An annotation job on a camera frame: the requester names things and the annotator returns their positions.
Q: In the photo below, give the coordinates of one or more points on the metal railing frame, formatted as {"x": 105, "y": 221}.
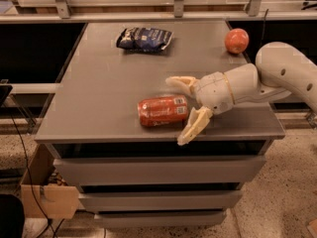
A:
{"x": 91, "y": 11}

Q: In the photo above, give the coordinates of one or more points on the orange red apple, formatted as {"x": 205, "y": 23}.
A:
{"x": 236, "y": 41}

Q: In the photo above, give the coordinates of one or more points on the red coke can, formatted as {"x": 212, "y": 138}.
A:
{"x": 162, "y": 110}

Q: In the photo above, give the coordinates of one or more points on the cardboard box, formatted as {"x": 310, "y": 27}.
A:
{"x": 42, "y": 198}

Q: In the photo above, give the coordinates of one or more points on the blue chip bag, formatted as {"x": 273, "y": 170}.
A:
{"x": 145, "y": 40}

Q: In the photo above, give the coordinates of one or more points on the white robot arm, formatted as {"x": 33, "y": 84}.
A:
{"x": 280, "y": 69}

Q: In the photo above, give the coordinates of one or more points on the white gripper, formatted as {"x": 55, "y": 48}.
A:
{"x": 212, "y": 91}

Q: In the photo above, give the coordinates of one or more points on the grey drawer cabinet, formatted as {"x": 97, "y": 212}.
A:
{"x": 129, "y": 175}

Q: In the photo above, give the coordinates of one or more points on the black chair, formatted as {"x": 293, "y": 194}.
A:
{"x": 12, "y": 217}

